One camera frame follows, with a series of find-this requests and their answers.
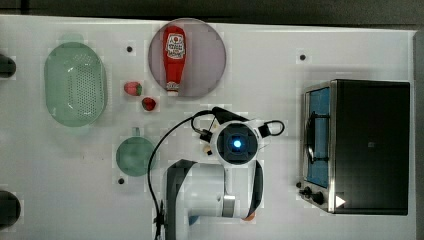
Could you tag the red strawberry toy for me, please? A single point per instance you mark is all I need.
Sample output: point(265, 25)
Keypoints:
point(148, 104)

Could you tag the grey round plate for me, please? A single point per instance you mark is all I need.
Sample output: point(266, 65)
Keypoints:
point(205, 58)

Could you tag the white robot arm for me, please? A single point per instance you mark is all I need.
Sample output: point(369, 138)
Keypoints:
point(230, 188)

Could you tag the pink strawberry toy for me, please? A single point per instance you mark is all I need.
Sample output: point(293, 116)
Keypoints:
point(133, 88)

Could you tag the peeled banana toy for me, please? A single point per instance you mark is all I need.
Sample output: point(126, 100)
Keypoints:
point(207, 149)

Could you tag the black toaster oven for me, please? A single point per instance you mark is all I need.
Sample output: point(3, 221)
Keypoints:
point(356, 147)

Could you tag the black cylinder bottom post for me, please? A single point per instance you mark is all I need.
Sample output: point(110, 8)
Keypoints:
point(10, 209)

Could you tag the black cylinder top post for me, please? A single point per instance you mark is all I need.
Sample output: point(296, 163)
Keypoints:
point(7, 67)

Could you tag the green plastic colander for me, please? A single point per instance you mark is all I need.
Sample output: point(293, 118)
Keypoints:
point(75, 84)

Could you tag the red ketchup bottle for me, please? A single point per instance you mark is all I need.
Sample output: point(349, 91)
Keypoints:
point(174, 57)

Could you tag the green mug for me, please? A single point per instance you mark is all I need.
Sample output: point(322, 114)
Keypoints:
point(133, 154)

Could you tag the black cylinder post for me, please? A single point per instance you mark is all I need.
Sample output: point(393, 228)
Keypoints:
point(7, 67)
point(10, 209)

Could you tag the orange fruit toy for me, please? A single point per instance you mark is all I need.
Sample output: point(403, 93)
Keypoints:
point(250, 217)

